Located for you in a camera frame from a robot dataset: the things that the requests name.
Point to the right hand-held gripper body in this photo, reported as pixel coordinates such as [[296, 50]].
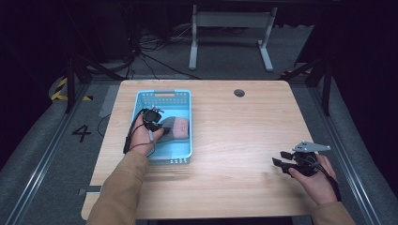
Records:
[[305, 161]]

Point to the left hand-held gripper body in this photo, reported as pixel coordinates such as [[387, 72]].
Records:
[[151, 117]]

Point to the light blue plastic basket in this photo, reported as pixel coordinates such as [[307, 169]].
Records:
[[175, 106]]

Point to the person's left hand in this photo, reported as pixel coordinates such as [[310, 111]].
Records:
[[142, 139]]

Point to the person's right hand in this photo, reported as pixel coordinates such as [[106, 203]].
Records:
[[319, 184]]

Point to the grey floor tape strip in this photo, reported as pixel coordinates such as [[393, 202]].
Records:
[[109, 101]]

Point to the black metal stand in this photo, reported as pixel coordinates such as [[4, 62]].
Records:
[[327, 87], [70, 84]]

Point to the yellow and black floor tape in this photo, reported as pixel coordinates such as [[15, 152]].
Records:
[[59, 90]]

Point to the white metal desk frame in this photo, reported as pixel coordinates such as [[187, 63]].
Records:
[[231, 19]]

